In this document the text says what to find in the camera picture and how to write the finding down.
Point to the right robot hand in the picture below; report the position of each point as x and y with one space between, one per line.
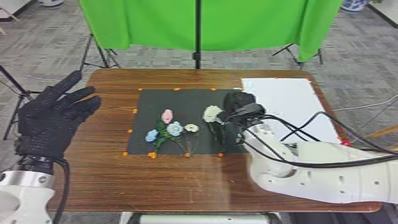
239 100

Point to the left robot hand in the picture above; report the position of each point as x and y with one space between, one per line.
54 116

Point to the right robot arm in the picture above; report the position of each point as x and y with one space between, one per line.
308 173

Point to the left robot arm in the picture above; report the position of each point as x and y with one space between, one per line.
24 190

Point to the dark mat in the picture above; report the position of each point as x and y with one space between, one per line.
189 100

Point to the white sheet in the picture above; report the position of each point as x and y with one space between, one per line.
291 100

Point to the black tripod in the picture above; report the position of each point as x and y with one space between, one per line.
15 86

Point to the small white flower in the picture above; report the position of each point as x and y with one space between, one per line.
191 127

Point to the pink flower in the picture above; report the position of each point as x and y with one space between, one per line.
168 116

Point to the pale blue flower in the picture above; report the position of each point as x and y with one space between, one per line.
175 128

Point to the black tripod legs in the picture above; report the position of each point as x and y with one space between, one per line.
104 56
296 56

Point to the small blue flower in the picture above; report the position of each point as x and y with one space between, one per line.
152 135

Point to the black stand pole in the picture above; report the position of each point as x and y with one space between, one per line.
198 33

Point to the blue and white vase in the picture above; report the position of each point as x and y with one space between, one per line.
356 4
51 2

